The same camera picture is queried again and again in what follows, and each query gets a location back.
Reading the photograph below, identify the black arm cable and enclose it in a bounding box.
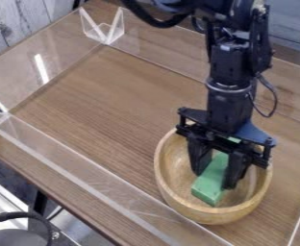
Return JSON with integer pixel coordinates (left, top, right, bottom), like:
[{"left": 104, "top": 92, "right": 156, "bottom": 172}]
[{"left": 249, "top": 73, "right": 281, "bottom": 119}]

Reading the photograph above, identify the clear acrylic corner bracket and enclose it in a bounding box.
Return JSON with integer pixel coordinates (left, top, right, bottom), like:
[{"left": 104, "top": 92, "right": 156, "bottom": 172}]
[{"left": 79, "top": 8, "right": 124, "bottom": 45}]

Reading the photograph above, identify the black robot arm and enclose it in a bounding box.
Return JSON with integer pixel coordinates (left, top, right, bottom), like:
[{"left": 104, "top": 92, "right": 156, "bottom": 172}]
[{"left": 122, "top": 0, "right": 277, "bottom": 189}]

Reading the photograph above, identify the green rectangular block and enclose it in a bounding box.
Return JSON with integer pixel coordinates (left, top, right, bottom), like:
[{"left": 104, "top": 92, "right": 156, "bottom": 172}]
[{"left": 191, "top": 151, "right": 229, "bottom": 207}]

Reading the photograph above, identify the black metal table leg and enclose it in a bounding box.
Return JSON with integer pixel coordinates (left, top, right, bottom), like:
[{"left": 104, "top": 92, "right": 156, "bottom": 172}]
[{"left": 34, "top": 191, "right": 50, "bottom": 215}]

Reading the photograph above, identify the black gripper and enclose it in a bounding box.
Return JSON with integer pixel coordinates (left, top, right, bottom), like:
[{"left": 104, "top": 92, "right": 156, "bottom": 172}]
[{"left": 176, "top": 83, "right": 277, "bottom": 189}]

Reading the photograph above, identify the brown wooden bowl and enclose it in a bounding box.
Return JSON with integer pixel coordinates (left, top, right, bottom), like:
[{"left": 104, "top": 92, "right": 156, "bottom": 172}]
[{"left": 154, "top": 129, "right": 274, "bottom": 225}]

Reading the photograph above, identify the black cable on floor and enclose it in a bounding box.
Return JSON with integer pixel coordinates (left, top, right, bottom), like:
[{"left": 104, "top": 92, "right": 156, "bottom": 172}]
[{"left": 0, "top": 210, "right": 55, "bottom": 246}]

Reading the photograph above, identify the clear acrylic tray wall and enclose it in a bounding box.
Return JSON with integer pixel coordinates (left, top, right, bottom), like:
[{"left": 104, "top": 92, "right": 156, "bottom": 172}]
[{"left": 0, "top": 0, "right": 300, "bottom": 246}]

